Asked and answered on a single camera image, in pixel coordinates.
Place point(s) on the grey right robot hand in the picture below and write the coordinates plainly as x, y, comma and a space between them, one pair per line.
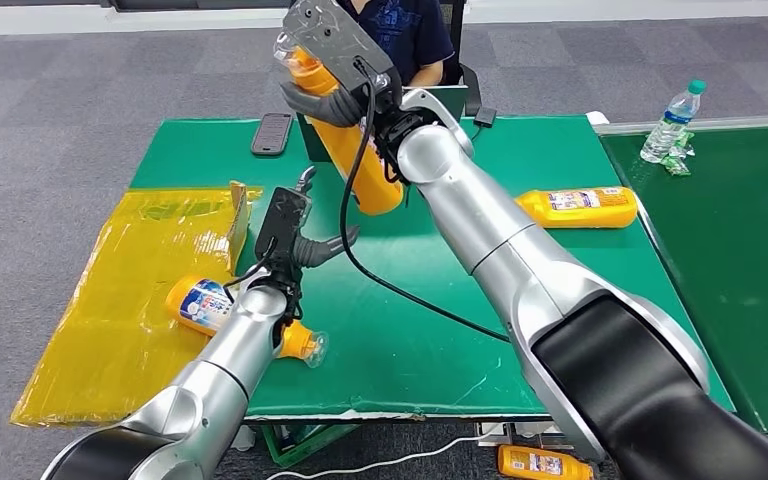
344, 46

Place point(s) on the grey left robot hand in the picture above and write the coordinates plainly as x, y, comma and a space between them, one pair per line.
281, 225

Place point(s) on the orange bottle with clear cap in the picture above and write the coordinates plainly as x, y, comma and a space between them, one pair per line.
374, 189

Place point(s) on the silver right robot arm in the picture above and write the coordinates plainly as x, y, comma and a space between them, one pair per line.
490, 212

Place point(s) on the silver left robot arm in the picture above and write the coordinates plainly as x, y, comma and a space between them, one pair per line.
225, 371

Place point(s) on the orange bottle with blue label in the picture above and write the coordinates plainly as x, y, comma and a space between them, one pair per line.
198, 305

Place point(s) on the orange bottle with white label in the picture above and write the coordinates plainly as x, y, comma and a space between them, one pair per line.
576, 208

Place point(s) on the clear water bottle green cap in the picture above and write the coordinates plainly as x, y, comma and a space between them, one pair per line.
670, 126

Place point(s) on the orange bottle with small label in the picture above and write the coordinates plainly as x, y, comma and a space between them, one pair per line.
536, 464

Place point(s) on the brown cardboard piece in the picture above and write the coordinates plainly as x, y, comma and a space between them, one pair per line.
241, 222

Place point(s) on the person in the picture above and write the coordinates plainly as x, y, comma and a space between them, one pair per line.
410, 33

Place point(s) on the dark green laptop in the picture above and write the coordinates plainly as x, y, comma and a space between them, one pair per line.
306, 147

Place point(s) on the dark smartphone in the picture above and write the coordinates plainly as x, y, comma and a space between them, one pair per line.
272, 134

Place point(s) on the black chair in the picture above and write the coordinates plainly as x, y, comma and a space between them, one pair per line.
471, 86

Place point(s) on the black power adapter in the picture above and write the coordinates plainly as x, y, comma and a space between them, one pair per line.
484, 117

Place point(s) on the large green table mat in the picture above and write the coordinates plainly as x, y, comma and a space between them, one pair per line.
424, 361

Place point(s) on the yellow plastic sheet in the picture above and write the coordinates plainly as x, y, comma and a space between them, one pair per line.
106, 331

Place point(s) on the green crate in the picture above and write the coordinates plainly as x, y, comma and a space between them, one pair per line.
304, 445

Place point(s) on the white power strip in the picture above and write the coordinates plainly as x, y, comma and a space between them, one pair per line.
496, 434

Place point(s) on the crumpled green wrapper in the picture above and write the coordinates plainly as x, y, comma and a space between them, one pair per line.
677, 156

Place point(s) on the green mat with white edge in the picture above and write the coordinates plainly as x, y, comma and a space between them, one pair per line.
742, 265

